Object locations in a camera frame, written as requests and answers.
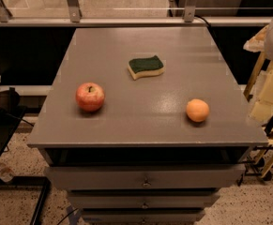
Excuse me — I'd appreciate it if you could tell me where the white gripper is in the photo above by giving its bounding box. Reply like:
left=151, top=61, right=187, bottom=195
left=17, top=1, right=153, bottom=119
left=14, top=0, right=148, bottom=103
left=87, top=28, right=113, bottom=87
left=243, top=19, right=273, bottom=123

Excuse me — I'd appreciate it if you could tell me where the orange fruit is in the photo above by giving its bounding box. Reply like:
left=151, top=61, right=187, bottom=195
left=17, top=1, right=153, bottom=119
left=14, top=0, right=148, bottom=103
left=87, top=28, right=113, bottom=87
left=186, top=99, right=210, bottom=123

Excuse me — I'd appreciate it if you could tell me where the green and yellow sponge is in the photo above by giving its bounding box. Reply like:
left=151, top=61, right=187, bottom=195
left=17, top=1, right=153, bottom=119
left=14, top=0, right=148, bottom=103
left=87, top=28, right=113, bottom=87
left=128, top=55, right=165, bottom=80

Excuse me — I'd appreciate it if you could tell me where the grey drawer cabinet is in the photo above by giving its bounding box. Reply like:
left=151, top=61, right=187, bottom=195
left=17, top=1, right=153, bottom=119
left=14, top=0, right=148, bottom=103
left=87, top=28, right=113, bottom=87
left=28, top=27, right=266, bottom=225

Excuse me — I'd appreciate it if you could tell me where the red apple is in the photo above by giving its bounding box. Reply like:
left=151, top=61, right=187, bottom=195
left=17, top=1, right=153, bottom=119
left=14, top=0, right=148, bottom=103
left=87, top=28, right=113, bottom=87
left=75, top=82, right=105, bottom=113

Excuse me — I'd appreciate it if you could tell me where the black stand on left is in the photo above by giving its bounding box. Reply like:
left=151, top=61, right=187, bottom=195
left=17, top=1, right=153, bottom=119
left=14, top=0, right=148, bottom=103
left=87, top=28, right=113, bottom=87
left=0, top=87, right=52, bottom=225

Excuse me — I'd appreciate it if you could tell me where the metal railing with posts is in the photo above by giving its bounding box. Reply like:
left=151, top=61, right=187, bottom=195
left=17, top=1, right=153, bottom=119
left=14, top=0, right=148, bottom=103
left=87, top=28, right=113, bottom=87
left=0, top=0, right=273, bottom=27

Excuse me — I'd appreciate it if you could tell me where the black cable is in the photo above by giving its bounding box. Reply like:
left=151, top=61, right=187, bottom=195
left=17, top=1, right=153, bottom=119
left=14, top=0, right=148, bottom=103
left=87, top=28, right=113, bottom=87
left=194, top=14, right=220, bottom=49

